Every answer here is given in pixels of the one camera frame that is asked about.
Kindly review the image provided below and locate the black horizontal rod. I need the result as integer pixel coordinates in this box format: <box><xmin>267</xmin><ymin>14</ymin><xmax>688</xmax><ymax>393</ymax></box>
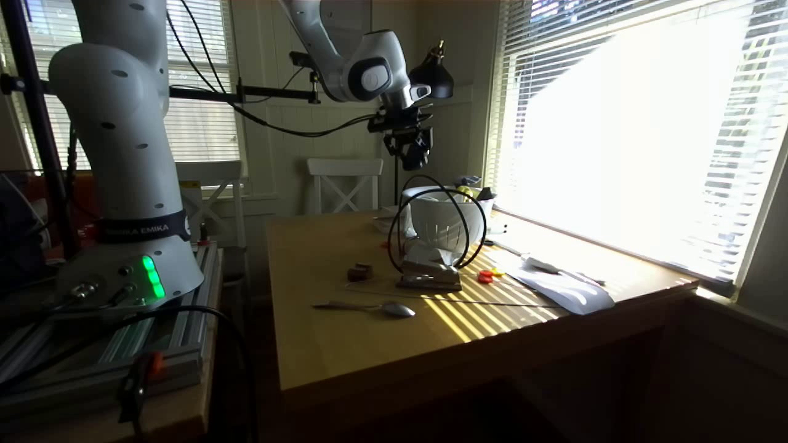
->
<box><xmin>0</xmin><ymin>72</ymin><xmax>326</xmax><ymax>109</ymax></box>

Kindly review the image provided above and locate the black desk lamp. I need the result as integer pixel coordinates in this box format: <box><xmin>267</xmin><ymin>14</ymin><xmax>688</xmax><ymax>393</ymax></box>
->
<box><xmin>391</xmin><ymin>38</ymin><xmax>459</xmax><ymax>167</ymax></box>

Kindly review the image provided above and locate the white chair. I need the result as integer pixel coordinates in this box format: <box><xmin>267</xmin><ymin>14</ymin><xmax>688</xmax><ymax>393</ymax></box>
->
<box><xmin>303</xmin><ymin>155</ymin><xmax>386</xmax><ymax>216</ymax></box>
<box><xmin>175</xmin><ymin>158</ymin><xmax>248</xmax><ymax>249</ymax></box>

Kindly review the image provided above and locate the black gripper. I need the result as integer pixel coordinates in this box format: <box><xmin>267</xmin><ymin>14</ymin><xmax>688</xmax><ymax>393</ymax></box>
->
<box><xmin>389</xmin><ymin>107</ymin><xmax>438</xmax><ymax>172</ymax></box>

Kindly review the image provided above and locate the orange connector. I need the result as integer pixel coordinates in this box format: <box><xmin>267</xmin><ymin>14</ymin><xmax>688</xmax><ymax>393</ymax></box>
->
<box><xmin>144</xmin><ymin>353</ymin><xmax>168</xmax><ymax>383</ymax></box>

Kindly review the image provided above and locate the silver black stapler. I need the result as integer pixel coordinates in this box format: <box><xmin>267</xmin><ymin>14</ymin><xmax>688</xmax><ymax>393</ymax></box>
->
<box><xmin>396</xmin><ymin>253</ymin><xmax>463</xmax><ymax>292</ymax></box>

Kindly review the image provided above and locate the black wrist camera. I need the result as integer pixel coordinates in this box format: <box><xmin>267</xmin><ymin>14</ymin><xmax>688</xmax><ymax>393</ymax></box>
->
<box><xmin>365</xmin><ymin>109</ymin><xmax>396</xmax><ymax>137</ymax></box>

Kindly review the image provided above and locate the silver spoon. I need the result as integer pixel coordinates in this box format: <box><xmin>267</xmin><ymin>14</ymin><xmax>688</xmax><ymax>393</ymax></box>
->
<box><xmin>311</xmin><ymin>297</ymin><xmax>420</xmax><ymax>323</ymax></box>

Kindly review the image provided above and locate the thick black cable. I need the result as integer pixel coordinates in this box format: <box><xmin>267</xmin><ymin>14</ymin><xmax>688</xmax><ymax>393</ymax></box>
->
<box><xmin>118</xmin><ymin>302</ymin><xmax>261</xmax><ymax>443</ymax></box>

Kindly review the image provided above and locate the black upright pole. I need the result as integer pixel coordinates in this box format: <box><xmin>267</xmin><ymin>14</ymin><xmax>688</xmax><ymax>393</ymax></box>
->
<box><xmin>0</xmin><ymin>0</ymin><xmax>81</xmax><ymax>265</ymax></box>

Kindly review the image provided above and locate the white paper sheet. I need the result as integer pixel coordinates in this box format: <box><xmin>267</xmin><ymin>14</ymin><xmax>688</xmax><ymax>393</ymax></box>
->
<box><xmin>512</xmin><ymin>258</ymin><xmax>615</xmax><ymax>317</ymax></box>

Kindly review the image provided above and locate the aluminium robot platform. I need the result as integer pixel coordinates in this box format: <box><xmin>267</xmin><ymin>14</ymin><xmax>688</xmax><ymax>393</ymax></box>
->
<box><xmin>0</xmin><ymin>242</ymin><xmax>229</xmax><ymax>429</ymax></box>

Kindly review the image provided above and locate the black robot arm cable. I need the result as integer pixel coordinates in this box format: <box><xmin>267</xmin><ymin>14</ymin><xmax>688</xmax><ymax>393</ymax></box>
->
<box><xmin>162</xmin><ymin>0</ymin><xmax>389</xmax><ymax>140</ymax></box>

